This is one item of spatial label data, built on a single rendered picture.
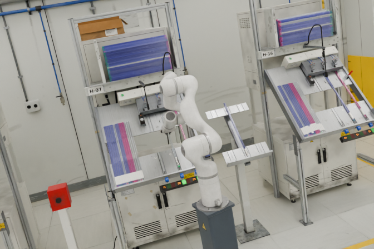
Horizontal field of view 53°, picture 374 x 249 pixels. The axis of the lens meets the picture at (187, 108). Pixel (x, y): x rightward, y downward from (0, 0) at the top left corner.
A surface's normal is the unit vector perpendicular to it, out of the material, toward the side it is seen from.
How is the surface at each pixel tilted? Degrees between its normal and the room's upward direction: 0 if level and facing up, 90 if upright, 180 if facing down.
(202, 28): 90
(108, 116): 44
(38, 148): 90
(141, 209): 90
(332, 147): 90
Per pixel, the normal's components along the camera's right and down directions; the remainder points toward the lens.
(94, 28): 0.25, 0.01
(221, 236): 0.47, 0.13
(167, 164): 0.05, -0.55
